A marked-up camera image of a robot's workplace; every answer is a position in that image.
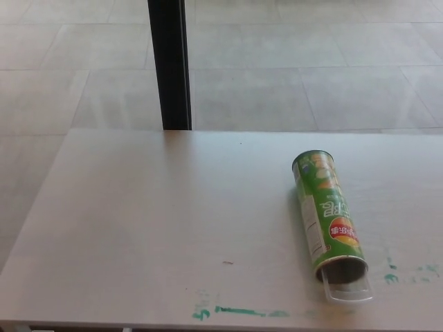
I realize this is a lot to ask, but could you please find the black vertical pillar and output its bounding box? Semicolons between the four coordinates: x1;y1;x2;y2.
147;0;193;131

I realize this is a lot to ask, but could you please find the green chips canister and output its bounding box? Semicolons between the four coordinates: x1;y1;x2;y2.
291;149;368;284

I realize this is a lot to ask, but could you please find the clear plastic chips tray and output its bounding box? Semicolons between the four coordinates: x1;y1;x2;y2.
320;268;375;306

